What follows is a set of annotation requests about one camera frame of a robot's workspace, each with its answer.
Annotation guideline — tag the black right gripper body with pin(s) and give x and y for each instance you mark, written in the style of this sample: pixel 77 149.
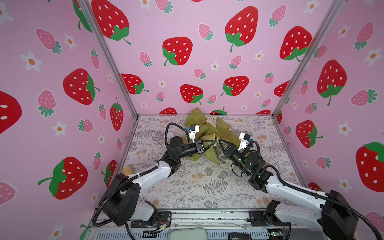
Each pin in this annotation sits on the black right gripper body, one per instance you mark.
pixel 239 160

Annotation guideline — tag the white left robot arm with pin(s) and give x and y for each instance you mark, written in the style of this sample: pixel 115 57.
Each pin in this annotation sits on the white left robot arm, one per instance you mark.
pixel 120 203

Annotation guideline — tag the black device on rail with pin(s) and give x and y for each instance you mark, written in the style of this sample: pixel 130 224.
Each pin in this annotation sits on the black device on rail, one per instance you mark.
pixel 239 236

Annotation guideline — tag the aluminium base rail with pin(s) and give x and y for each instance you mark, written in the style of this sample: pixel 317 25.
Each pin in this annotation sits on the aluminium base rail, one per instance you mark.
pixel 210 219

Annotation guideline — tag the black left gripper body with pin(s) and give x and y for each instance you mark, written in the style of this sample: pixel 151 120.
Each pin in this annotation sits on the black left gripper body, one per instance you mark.
pixel 189 151

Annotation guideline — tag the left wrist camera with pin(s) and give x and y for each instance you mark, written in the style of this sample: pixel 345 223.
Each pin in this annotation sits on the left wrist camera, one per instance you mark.
pixel 192 131

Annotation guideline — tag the green zip jacket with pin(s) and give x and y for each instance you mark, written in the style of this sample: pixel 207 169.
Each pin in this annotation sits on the green zip jacket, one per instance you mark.
pixel 212 132

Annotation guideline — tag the white device on rail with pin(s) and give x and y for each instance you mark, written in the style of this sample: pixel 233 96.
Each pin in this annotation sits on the white device on rail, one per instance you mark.
pixel 189 234

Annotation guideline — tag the tan cardboard box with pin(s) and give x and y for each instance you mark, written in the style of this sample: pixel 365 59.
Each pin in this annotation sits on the tan cardboard box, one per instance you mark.
pixel 127 171

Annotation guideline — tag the small white-lidded can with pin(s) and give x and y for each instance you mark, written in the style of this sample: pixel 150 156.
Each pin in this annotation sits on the small white-lidded can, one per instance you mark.
pixel 170 135

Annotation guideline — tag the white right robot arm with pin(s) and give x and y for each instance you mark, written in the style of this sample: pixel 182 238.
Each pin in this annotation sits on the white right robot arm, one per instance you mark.
pixel 326 212

